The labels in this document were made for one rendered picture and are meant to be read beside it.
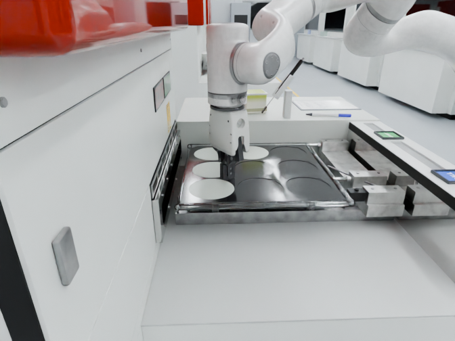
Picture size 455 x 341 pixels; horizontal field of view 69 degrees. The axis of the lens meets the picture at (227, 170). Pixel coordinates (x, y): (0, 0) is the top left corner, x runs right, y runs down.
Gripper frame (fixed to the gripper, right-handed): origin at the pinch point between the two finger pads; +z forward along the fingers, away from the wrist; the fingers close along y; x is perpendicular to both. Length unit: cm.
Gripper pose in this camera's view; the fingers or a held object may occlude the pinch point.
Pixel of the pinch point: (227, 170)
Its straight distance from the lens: 77.7
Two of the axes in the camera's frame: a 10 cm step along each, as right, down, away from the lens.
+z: 0.0, 9.1, 4.1
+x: -8.2, 2.4, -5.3
